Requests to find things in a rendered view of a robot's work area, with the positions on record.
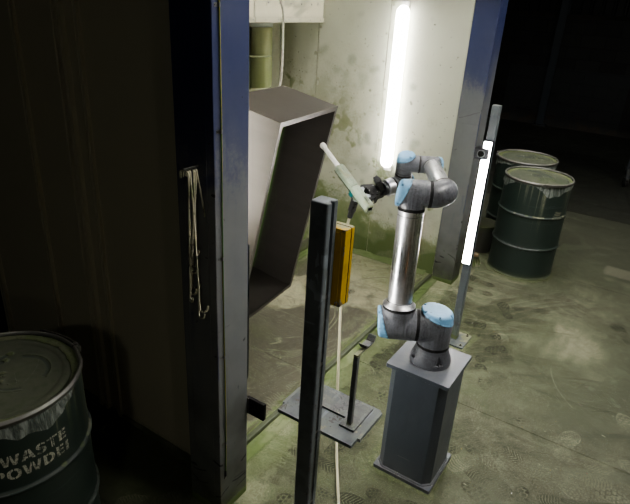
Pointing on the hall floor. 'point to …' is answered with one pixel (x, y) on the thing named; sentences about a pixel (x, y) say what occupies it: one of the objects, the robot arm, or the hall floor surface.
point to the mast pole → (471, 263)
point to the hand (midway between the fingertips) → (354, 196)
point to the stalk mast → (315, 343)
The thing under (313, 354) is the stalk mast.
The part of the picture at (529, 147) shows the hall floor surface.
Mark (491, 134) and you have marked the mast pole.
